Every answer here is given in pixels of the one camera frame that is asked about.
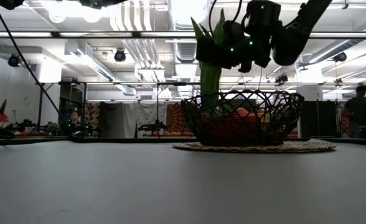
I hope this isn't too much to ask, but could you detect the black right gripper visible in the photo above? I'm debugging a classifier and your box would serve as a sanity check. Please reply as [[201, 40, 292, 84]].
[[196, 1, 282, 74]]

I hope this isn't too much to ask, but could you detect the green toy bean bunch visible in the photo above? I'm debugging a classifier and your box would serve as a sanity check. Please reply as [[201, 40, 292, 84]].
[[190, 8, 228, 110]]

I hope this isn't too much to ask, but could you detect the orange toy carrot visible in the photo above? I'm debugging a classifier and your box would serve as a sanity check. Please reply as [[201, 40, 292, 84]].
[[235, 107, 260, 124]]

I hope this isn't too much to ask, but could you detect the red toy bell pepper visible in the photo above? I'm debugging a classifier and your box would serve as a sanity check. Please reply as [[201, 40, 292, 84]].
[[201, 116, 265, 141]]

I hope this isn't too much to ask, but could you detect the red patterned cloth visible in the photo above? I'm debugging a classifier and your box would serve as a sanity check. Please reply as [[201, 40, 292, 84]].
[[166, 102, 187, 135]]

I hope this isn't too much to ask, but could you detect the black overhead light bar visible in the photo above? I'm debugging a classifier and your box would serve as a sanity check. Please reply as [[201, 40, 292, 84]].
[[0, 30, 366, 40]]

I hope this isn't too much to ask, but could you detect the grey hanging cloth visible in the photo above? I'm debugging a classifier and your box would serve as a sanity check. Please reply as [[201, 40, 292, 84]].
[[98, 101, 168, 139]]

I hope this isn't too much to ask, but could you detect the round woven placemat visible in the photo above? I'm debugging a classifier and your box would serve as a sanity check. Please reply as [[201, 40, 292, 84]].
[[172, 138, 337, 154]]

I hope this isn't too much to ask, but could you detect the silver ventilation duct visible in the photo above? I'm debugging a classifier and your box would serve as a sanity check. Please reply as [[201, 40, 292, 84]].
[[167, 0, 212, 63]]

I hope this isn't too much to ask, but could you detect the black metal frame stand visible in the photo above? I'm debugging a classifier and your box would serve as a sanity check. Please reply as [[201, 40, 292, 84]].
[[35, 81, 88, 123], [156, 82, 204, 138]]

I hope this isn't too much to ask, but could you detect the dark wire basket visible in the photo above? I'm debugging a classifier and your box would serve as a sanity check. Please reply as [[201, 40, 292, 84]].
[[181, 90, 306, 147]]

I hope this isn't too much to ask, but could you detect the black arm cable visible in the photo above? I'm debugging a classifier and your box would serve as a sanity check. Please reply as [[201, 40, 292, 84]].
[[0, 0, 78, 139]]

